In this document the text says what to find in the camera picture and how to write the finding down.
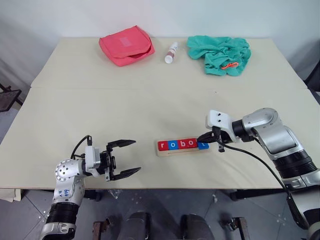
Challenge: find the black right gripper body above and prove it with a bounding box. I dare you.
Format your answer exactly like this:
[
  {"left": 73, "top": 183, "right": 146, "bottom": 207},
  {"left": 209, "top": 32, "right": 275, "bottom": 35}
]
[{"left": 211, "top": 126, "right": 232, "bottom": 145}]

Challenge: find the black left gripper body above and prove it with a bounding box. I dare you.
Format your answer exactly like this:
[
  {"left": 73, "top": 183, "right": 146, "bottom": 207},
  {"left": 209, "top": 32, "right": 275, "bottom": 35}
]
[{"left": 99, "top": 148, "right": 117, "bottom": 181}]

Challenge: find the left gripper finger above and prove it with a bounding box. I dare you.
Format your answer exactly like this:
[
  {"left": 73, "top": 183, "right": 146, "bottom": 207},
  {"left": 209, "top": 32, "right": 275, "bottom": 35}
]
[
  {"left": 109, "top": 167, "right": 142, "bottom": 181},
  {"left": 107, "top": 139, "right": 137, "bottom": 151}
]

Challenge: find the wooden letter tray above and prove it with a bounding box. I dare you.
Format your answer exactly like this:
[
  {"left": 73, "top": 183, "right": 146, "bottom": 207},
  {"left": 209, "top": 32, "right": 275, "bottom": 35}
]
[{"left": 156, "top": 138, "right": 212, "bottom": 158}]

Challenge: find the red letter r block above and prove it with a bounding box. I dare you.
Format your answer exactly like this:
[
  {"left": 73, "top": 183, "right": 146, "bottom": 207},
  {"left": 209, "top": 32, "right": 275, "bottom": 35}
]
[{"left": 157, "top": 140, "right": 169, "bottom": 153}]

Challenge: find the clear plastic wrap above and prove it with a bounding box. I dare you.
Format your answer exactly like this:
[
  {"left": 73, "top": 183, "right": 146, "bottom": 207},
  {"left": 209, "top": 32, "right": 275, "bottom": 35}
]
[{"left": 108, "top": 189, "right": 123, "bottom": 200}]

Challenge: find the black table leg with caster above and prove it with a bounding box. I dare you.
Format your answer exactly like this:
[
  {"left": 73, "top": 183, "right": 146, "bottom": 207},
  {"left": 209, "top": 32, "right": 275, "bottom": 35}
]
[{"left": 83, "top": 189, "right": 102, "bottom": 202}]

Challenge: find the crumpled green cloth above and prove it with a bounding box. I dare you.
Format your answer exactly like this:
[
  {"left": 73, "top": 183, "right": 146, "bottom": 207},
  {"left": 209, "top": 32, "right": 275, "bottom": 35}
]
[{"left": 186, "top": 35, "right": 252, "bottom": 77}]

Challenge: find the small white pink bottle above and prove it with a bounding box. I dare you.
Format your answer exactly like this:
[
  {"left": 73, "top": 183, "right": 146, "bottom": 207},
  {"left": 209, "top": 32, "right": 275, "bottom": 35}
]
[{"left": 164, "top": 41, "right": 180, "bottom": 64}]

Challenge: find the pink fabric pouch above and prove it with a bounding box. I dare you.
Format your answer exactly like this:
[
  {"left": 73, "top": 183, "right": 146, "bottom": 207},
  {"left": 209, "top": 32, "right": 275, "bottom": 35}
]
[{"left": 98, "top": 24, "right": 156, "bottom": 67}]

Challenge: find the cream box under table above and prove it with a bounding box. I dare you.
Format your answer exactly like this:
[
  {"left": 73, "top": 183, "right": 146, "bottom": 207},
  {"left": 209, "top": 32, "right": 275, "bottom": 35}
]
[{"left": 0, "top": 188, "right": 22, "bottom": 202}]

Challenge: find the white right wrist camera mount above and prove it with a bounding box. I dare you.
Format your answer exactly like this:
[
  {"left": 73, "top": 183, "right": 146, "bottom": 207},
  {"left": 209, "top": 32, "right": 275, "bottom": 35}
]
[{"left": 205, "top": 109, "right": 241, "bottom": 143}]

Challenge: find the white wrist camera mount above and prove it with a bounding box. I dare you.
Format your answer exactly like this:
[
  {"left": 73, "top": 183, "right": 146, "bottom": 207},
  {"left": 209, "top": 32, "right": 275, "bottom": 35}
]
[
  {"left": 205, "top": 109, "right": 241, "bottom": 143},
  {"left": 84, "top": 146, "right": 102, "bottom": 176}
]

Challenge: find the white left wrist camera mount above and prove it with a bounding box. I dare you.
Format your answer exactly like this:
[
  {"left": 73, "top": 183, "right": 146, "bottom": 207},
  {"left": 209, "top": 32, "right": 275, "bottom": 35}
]
[{"left": 84, "top": 146, "right": 102, "bottom": 176}]

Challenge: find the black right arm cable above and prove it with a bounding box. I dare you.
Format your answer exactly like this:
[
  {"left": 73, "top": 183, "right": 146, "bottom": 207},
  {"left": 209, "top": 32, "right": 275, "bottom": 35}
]
[{"left": 214, "top": 139, "right": 311, "bottom": 230}]

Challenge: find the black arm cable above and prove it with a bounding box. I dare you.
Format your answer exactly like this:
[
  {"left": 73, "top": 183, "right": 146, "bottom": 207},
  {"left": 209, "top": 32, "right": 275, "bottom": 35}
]
[
  {"left": 214, "top": 139, "right": 311, "bottom": 230},
  {"left": 70, "top": 134, "right": 94, "bottom": 160}
]

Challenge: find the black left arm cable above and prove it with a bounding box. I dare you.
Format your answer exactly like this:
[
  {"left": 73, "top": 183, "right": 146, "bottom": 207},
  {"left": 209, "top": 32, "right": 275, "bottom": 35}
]
[{"left": 70, "top": 134, "right": 94, "bottom": 160}]

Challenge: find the rusty metal bracket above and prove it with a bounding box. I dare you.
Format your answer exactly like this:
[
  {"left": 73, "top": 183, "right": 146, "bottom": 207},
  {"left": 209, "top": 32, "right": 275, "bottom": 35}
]
[
  {"left": 92, "top": 219, "right": 111, "bottom": 240},
  {"left": 231, "top": 216, "right": 248, "bottom": 240}
]

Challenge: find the black frame beside table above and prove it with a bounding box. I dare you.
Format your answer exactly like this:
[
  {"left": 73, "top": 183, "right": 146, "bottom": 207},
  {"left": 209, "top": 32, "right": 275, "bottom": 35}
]
[{"left": 303, "top": 66, "right": 320, "bottom": 106}]

